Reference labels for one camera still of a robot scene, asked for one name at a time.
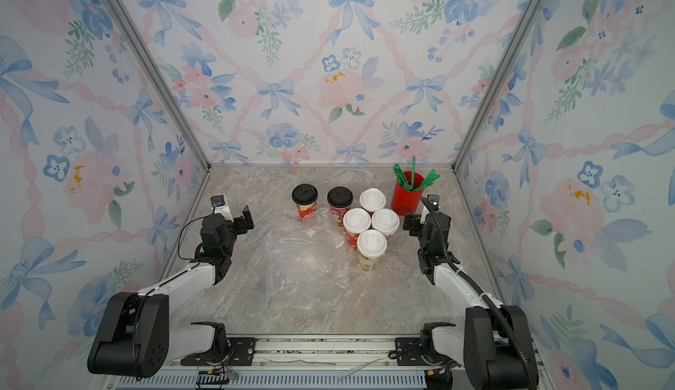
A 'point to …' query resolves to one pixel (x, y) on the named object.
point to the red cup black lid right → (340, 199)
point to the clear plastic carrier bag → (307, 263)
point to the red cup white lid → (356, 221)
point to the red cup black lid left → (305, 198)
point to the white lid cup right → (386, 220)
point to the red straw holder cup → (405, 201)
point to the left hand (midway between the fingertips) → (235, 207)
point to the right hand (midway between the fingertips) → (428, 210)
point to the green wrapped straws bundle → (429, 179)
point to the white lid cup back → (372, 199)
